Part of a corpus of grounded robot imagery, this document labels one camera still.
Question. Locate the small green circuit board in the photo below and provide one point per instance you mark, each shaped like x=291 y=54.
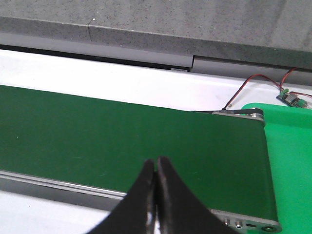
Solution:
x=291 y=99

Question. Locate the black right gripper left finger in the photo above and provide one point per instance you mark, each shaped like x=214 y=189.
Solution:
x=136 y=213

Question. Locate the grey stone counter slab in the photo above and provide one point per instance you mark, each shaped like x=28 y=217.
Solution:
x=277 y=32

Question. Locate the green conveyor belt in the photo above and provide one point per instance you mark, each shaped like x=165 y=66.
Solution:
x=223 y=160

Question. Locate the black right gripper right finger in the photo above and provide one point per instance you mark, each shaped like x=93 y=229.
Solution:
x=179 y=210

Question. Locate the bright green mat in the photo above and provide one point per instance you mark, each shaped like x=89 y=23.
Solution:
x=289 y=139

